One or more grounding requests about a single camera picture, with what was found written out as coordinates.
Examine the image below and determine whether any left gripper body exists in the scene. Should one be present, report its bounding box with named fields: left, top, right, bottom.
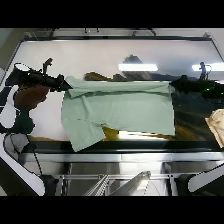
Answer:
left=49, top=74, right=73, bottom=93

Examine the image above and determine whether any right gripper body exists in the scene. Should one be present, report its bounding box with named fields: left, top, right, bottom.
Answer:
left=169, top=75, right=192, bottom=94

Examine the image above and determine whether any pale green shirt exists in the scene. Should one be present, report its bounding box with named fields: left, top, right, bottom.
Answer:
left=60, top=75, right=177, bottom=153

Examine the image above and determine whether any dark green garment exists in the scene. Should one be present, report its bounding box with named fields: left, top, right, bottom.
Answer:
left=13, top=109, right=36, bottom=135

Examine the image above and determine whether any beige garment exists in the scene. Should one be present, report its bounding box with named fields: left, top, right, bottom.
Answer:
left=204, top=108, right=224, bottom=148

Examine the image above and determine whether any white garment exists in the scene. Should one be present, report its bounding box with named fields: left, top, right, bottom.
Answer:
left=3, top=133, right=30, bottom=160

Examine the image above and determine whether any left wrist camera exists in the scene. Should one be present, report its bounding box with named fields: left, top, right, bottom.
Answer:
left=41, top=57, right=54, bottom=76

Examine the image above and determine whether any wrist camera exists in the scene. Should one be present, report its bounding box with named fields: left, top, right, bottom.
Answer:
left=198, top=61, right=212, bottom=81
left=41, top=57, right=54, bottom=76

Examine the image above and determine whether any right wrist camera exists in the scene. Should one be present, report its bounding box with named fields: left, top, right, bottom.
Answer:
left=198, top=61, right=212, bottom=81

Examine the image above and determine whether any black cable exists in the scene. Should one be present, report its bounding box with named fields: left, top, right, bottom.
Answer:
left=27, top=143, right=44, bottom=178

